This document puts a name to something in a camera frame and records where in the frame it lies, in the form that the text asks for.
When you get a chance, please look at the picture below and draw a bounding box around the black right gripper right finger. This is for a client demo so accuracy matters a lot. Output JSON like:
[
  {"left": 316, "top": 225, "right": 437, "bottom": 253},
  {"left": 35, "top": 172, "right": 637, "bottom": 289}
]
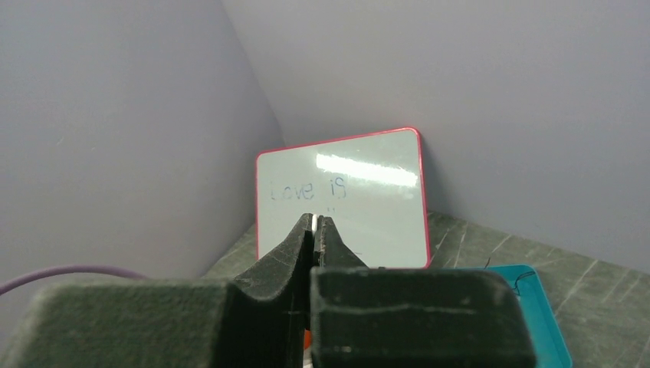
[{"left": 310, "top": 216, "right": 537, "bottom": 367}]

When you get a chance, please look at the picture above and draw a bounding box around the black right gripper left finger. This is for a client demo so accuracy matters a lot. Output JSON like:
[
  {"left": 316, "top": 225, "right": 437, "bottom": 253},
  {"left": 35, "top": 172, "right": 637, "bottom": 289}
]
[{"left": 1, "top": 215, "right": 314, "bottom": 367}]

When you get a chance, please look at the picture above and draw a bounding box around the black thin cable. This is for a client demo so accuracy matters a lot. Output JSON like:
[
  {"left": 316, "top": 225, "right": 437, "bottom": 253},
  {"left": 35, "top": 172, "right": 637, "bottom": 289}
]
[{"left": 482, "top": 256, "right": 537, "bottom": 298}]

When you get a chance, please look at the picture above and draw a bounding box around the pink framed whiteboard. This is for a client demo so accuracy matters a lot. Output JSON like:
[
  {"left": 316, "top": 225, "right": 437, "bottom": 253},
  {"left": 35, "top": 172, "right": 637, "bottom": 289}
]
[{"left": 255, "top": 127, "right": 432, "bottom": 268}]

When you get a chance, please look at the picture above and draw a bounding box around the teal square tray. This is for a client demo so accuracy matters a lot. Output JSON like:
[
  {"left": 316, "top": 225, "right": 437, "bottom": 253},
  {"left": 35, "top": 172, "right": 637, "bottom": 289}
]
[{"left": 487, "top": 264, "right": 573, "bottom": 368}]

